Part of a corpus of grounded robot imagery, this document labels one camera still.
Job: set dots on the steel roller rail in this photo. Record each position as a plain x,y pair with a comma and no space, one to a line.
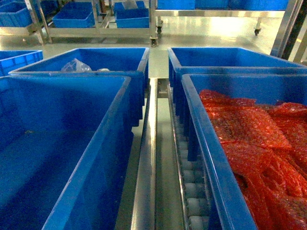
192,186

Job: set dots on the red bubble wrap bags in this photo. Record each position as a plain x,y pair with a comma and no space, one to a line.
266,147

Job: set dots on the blue bin far left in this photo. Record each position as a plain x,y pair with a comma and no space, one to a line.
107,61

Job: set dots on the clear plastic bag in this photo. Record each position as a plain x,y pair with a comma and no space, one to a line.
75,66

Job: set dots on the blue bin far right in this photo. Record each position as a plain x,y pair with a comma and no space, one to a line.
222,60

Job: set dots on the large blue bin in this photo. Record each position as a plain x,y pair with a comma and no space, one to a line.
64,149
232,210

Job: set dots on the large blue bin near right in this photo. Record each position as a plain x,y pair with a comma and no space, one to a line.
232,210

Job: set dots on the large blue bin near left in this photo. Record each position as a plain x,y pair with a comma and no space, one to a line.
64,149

